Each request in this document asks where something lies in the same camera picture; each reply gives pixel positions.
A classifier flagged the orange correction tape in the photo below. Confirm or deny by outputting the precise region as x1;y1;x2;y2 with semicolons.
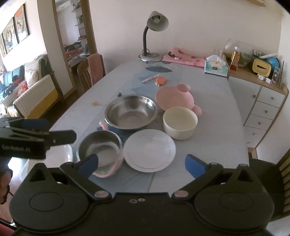
154;77;167;87

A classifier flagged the small steel bowl pink holder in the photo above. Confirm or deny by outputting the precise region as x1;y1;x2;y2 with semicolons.
76;121;124;178

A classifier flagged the wooden chair right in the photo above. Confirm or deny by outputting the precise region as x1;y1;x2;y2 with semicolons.
249;151;290;221

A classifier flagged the wooden chair with towel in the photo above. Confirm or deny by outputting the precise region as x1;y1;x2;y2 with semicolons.
77;54;106;91

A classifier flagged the tissue box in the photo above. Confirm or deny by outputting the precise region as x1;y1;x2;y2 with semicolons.
204;55;229;77

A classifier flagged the glass jar terrarium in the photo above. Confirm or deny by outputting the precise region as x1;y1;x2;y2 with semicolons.
224;38;254;68

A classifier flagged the cream ceramic bowl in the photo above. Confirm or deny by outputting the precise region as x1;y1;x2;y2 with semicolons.
163;107;198;141

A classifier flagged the white drawer cabinet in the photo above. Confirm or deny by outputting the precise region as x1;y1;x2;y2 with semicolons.
228;69;289;151

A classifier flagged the large steel bowl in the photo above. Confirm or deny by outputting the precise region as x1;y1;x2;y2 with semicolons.
105;94;158;130

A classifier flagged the small amber blob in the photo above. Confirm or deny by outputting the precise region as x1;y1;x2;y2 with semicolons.
91;101;101;106

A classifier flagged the pink bear-shaped plate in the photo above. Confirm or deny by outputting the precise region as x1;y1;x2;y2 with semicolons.
156;84;202;117

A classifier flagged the sofa with cream cover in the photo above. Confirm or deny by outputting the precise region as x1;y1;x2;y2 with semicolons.
1;55;63;119

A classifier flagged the pink pen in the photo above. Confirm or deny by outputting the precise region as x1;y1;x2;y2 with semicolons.
142;74;159;83

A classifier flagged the framed wall picture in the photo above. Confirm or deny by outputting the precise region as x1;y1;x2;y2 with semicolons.
14;4;30;43

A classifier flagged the grey desk lamp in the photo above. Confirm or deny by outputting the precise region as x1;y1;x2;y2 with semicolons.
139;11;169;63

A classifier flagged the pink folded cloth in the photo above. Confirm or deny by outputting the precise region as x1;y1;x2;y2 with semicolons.
162;48;206;68

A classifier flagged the white round plate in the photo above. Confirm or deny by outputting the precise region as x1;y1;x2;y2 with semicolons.
123;129;177;173

